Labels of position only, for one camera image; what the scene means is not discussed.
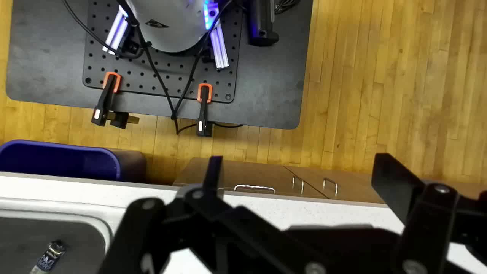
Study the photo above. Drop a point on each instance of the black cylindrical device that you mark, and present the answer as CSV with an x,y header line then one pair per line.
x,y
261,23

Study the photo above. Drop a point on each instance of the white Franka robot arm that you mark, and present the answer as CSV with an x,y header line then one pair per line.
x,y
172,24

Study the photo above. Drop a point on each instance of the blue bin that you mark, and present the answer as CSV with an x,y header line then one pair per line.
x,y
54,160

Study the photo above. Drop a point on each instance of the wooden lower cabinet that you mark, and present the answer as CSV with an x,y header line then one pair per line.
x,y
263,175

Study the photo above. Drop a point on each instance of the silver aluminium bracket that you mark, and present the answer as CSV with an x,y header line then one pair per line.
x,y
219,46
115,31

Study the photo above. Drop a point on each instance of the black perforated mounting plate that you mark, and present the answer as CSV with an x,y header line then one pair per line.
x,y
129,76

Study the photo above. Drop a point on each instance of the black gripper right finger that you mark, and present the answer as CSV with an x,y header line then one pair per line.
x,y
430,213

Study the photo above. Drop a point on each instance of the dark grey robot stand top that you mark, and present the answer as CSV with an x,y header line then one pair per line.
x,y
45,61

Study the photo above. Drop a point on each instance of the orange black clamp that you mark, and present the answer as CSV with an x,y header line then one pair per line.
x,y
204,111
103,101

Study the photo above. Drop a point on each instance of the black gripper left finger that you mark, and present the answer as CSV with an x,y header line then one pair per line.
x,y
146,228

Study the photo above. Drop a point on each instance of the stainless steel double sink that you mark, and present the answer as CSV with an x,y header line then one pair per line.
x,y
30,238

